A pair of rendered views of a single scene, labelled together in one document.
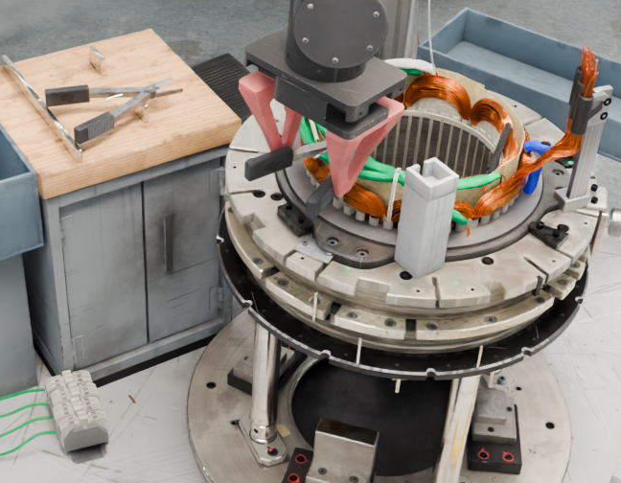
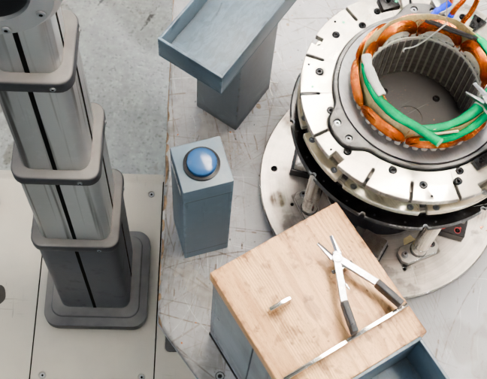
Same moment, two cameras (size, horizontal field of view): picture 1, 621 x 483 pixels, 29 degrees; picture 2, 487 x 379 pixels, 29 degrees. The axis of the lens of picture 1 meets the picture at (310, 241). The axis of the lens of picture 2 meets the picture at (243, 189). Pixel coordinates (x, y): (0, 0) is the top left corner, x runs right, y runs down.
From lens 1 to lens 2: 1.30 m
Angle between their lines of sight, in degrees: 55
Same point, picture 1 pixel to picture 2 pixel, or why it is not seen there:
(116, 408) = not seen: hidden behind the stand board
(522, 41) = (191, 9)
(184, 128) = (353, 239)
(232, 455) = (431, 269)
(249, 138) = (397, 186)
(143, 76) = (285, 273)
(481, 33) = (170, 36)
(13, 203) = (426, 357)
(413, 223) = not seen: outside the picture
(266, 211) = (475, 176)
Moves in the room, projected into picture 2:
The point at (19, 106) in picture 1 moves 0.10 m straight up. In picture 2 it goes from (339, 361) to (352, 339)
